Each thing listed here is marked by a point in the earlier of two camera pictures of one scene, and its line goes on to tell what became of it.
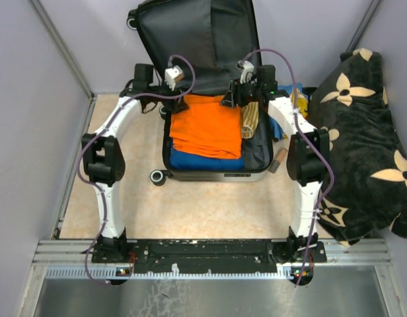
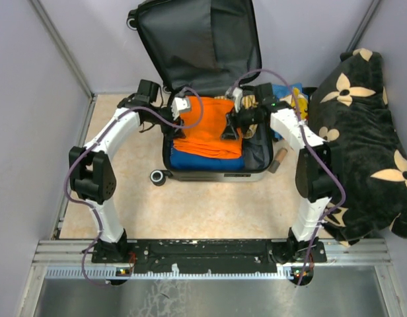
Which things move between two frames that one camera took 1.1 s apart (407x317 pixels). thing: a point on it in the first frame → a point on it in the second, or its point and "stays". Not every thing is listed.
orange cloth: (207, 127) stays
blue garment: (181, 160) stays
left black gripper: (178, 105) → (168, 131)
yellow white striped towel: (250, 119) stays
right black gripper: (228, 100) → (228, 133)
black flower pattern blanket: (372, 188) stays
